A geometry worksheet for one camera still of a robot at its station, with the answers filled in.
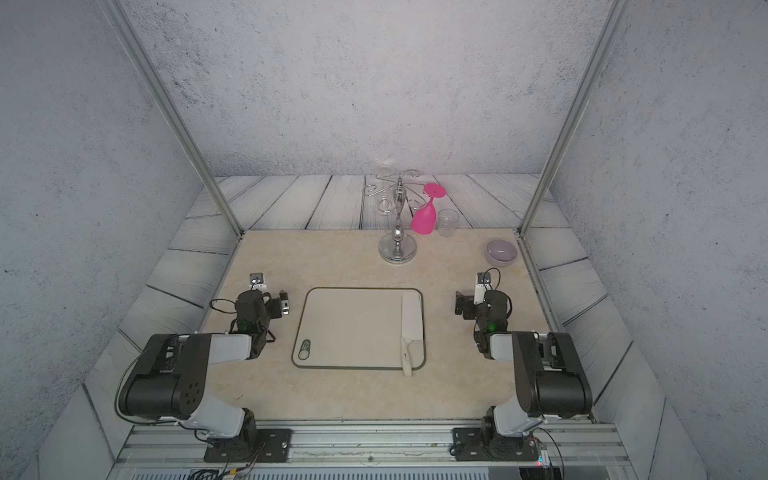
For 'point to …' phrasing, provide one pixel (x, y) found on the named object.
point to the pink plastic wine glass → (424, 219)
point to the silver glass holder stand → (401, 201)
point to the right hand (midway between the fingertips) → (477, 290)
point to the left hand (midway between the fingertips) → (271, 292)
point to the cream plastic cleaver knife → (411, 326)
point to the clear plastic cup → (447, 220)
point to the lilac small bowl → (501, 252)
